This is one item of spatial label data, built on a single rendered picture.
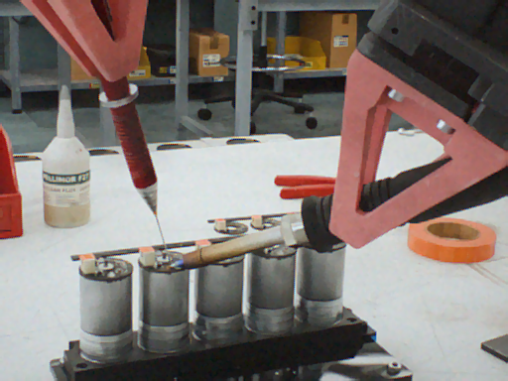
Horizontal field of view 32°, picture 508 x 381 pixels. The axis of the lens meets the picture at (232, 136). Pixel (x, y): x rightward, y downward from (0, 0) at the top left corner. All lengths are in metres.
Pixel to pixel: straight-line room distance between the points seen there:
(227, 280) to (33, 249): 0.22
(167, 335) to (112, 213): 0.26
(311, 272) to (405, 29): 0.18
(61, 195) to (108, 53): 0.30
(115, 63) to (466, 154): 0.14
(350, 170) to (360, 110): 0.03
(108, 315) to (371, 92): 0.16
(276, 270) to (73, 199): 0.24
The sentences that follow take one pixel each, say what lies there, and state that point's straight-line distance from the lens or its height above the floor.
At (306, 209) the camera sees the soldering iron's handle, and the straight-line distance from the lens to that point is 0.37.
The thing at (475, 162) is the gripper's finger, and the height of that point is 0.89.
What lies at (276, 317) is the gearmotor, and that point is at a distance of 0.44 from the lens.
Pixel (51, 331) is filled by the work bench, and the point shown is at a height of 0.75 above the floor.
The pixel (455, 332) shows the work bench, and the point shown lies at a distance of 0.52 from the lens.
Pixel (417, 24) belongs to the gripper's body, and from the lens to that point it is 0.30.
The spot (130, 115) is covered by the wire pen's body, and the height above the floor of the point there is 0.89.
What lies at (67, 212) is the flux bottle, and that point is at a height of 0.76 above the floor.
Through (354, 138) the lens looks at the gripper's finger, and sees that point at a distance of 0.34.
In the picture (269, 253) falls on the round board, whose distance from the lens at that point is 0.43.
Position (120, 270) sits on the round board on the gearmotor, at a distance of 0.41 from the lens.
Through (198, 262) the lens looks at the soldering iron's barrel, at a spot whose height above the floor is 0.82.
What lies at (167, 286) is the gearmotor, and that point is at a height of 0.80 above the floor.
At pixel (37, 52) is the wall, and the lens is 4.86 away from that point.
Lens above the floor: 0.97
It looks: 14 degrees down
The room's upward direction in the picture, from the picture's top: 2 degrees clockwise
